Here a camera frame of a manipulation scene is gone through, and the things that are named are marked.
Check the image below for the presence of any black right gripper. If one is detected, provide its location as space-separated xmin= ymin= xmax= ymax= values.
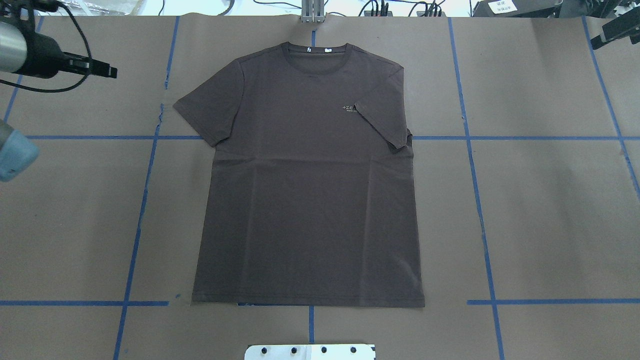
xmin=590 ymin=7 xmax=640 ymax=50

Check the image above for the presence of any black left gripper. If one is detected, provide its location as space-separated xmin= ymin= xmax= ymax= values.
xmin=30 ymin=32 xmax=118 ymax=79

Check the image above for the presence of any dark brown t-shirt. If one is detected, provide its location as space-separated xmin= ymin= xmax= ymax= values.
xmin=173 ymin=42 xmax=426 ymax=308

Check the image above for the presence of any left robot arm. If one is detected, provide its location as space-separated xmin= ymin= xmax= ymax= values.
xmin=0 ymin=0 xmax=118 ymax=183

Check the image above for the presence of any black box with label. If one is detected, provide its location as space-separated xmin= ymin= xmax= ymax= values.
xmin=471 ymin=0 xmax=563 ymax=18

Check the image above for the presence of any orange black power strip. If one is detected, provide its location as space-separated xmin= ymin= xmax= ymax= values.
xmin=358 ymin=0 xmax=393 ymax=18

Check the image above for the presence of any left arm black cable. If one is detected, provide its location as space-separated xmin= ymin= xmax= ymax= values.
xmin=0 ymin=0 xmax=94 ymax=94

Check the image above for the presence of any aluminium frame post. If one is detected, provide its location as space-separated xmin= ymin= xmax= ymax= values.
xmin=300 ymin=0 xmax=326 ymax=24

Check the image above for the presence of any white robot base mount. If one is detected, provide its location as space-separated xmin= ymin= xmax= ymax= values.
xmin=243 ymin=343 xmax=377 ymax=360

